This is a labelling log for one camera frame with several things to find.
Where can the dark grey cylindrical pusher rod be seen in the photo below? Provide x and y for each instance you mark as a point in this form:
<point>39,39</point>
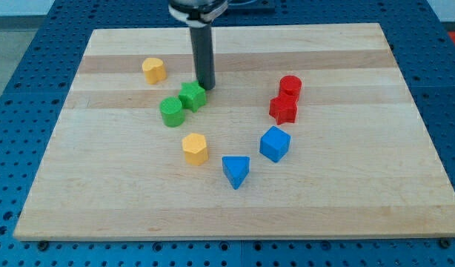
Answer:
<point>202,46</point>

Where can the green star block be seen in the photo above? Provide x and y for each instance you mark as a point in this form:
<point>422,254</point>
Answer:
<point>192,95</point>

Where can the yellow heart block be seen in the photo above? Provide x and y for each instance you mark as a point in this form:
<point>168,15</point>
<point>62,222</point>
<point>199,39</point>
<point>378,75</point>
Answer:
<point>154,70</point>

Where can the green cylinder block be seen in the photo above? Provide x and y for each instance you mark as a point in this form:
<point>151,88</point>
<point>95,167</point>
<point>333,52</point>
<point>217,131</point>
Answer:
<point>172,111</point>

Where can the red cylinder block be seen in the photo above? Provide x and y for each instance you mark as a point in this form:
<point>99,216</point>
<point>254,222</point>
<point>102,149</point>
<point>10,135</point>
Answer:
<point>290,86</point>

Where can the yellow hexagon block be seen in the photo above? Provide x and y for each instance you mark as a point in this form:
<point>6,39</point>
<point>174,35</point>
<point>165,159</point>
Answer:
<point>194,146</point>

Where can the red star block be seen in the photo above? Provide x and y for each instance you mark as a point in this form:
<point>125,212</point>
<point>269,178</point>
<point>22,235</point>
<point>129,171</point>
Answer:
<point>283,108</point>

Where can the blue cube block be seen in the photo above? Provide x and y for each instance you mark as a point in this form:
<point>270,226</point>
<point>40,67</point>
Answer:
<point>274,144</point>

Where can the blue triangle block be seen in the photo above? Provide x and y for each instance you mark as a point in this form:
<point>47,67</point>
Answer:
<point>236,168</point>

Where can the wooden board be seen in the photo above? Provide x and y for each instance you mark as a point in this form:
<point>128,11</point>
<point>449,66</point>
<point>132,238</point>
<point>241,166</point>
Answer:
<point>311,132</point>

